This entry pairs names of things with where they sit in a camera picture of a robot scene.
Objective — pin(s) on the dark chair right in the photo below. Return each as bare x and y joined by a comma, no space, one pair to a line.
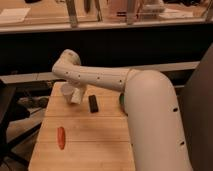
196,102

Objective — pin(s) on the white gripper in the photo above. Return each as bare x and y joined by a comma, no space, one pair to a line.
78,94

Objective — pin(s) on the black rectangular block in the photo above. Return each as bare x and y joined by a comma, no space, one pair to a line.
93,104

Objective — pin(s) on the black stand left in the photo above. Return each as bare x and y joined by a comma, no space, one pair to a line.
6,100

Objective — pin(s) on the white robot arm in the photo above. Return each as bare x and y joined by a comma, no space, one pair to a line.
153,114

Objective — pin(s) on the white ceramic cup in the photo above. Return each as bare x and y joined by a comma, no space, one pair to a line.
67,91

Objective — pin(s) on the green round object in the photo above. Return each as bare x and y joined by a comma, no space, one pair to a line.
121,101

